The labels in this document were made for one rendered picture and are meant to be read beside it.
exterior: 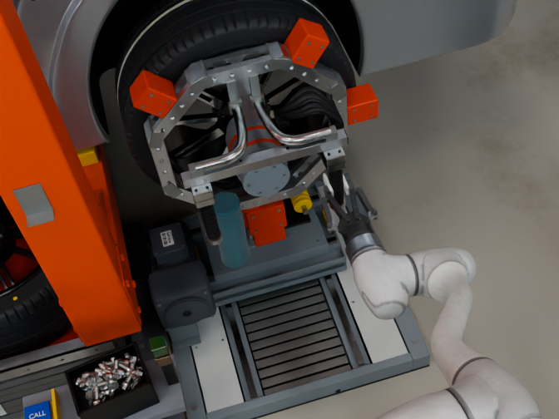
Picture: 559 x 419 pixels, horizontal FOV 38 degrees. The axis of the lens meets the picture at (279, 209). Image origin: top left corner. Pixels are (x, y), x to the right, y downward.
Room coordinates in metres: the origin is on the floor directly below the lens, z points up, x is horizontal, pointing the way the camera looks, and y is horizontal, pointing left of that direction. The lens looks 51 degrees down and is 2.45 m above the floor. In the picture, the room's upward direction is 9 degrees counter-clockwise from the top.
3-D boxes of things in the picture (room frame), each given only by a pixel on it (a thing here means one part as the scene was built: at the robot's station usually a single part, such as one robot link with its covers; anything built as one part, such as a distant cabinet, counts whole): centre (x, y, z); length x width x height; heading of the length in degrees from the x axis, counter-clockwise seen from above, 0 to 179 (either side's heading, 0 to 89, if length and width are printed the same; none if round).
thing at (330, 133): (1.47, -0.07, 1.03); 0.19 x 0.18 x 0.11; 9
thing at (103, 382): (1.06, 0.51, 0.51); 0.20 x 0.14 x 0.13; 107
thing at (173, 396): (1.05, 0.55, 0.44); 0.43 x 0.17 x 0.03; 99
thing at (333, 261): (1.74, 0.07, 0.13); 0.50 x 0.36 x 0.10; 99
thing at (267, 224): (1.61, 0.05, 0.48); 0.16 x 0.12 x 0.17; 9
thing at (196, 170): (1.44, 0.13, 1.03); 0.19 x 0.18 x 0.11; 9
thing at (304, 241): (1.74, 0.07, 0.32); 0.40 x 0.30 x 0.28; 99
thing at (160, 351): (1.08, 0.36, 0.64); 0.04 x 0.04 x 0.04; 9
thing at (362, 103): (1.63, -0.26, 0.85); 0.09 x 0.08 x 0.07; 99
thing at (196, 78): (1.58, 0.05, 0.85); 0.54 x 0.07 x 0.54; 99
